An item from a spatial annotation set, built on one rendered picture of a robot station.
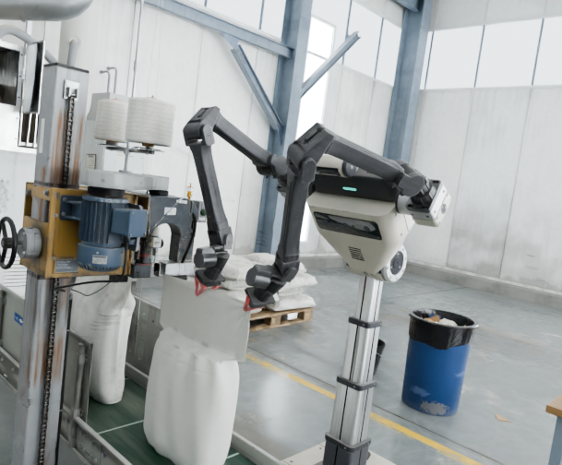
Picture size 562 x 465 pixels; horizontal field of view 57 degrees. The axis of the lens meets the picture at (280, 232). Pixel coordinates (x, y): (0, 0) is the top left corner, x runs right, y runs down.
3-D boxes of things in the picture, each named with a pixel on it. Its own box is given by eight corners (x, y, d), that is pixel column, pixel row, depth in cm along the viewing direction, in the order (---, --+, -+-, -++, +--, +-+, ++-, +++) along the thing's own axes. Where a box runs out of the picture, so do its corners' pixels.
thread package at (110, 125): (137, 146, 202) (142, 102, 200) (103, 140, 192) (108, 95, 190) (119, 144, 212) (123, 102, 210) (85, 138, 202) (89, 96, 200)
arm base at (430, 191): (419, 180, 174) (406, 209, 170) (411, 166, 168) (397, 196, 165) (443, 183, 168) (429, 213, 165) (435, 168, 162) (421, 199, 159)
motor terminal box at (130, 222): (146, 243, 177) (149, 209, 175) (128, 245, 167) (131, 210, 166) (125, 240, 179) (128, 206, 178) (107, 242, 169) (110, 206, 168)
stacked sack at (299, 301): (317, 310, 564) (319, 296, 562) (275, 315, 515) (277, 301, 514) (289, 300, 593) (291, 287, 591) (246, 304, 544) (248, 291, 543)
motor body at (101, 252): (130, 272, 177) (137, 200, 175) (88, 274, 166) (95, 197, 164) (108, 263, 188) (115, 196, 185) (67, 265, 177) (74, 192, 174)
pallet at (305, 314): (312, 320, 564) (314, 307, 562) (232, 335, 474) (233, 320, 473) (258, 302, 618) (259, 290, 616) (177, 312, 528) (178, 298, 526)
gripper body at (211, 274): (193, 273, 187) (201, 257, 183) (215, 271, 194) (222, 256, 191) (202, 285, 183) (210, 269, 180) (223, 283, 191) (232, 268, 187)
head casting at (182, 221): (193, 262, 222) (200, 194, 219) (142, 264, 204) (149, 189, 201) (154, 250, 242) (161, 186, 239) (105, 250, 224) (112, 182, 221)
